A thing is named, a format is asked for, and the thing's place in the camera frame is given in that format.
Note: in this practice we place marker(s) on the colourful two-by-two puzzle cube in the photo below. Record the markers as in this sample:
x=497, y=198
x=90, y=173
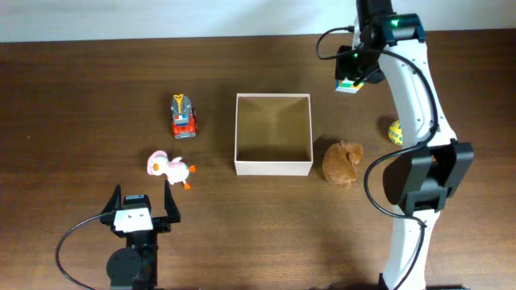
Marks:
x=347, y=86

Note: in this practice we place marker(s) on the red grey toy fire truck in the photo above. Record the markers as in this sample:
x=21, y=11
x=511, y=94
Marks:
x=184, y=120

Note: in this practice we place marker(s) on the white pink duck toy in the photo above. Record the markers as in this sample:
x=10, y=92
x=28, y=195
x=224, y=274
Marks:
x=176, y=170

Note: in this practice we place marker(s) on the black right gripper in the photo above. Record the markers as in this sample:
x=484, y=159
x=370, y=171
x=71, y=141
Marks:
x=343, y=69

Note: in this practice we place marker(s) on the pink open cardboard box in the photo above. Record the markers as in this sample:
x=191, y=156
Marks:
x=273, y=134

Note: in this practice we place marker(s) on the brown plush toy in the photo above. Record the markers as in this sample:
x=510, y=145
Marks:
x=340, y=163

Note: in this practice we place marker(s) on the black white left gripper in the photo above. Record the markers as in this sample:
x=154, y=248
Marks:
x=163, y=225

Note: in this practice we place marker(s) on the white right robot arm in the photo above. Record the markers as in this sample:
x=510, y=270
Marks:
x=427, y=171

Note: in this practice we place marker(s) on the yellow ball with blue letters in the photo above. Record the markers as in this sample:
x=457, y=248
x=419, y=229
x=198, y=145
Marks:
x=395, y=133

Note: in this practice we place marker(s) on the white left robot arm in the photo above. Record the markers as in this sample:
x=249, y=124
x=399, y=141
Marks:
x=135, y=265

